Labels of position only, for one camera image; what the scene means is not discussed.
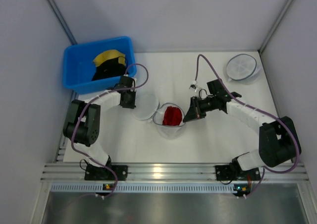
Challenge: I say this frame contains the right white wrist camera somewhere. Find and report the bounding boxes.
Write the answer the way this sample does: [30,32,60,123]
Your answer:
[189,80,201,93]

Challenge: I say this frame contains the slotted grey cable duct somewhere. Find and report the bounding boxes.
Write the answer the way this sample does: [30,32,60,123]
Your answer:
[51,182,250,193]

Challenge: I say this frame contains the yellow garment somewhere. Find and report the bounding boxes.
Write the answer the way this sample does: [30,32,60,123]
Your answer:
[93,50,126,67]

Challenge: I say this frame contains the aluminium frame rail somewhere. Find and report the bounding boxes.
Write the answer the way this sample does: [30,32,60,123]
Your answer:
[40,163,309,183]

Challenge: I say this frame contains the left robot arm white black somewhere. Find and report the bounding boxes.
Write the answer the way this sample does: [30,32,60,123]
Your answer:
[63,76,136,168]

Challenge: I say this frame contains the blue plastic bin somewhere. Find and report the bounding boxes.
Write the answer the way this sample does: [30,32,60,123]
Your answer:
[63,36,135,94]

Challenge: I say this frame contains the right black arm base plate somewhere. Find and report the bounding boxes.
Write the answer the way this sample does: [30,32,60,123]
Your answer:
[215,163,261,182]

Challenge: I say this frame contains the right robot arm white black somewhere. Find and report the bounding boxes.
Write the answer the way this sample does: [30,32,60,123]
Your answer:
[183,80,301,173]

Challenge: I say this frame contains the red lace bra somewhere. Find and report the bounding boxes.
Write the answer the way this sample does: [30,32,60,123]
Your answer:
[162,106,183,126]

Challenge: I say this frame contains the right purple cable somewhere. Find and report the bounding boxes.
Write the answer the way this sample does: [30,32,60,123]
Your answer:
[193,54,301,199]

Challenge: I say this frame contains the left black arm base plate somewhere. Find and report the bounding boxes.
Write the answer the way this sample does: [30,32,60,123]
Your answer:
[84,164,128,181]

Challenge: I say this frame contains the black garment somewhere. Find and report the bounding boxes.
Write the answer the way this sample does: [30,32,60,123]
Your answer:
[92,56,128,81]

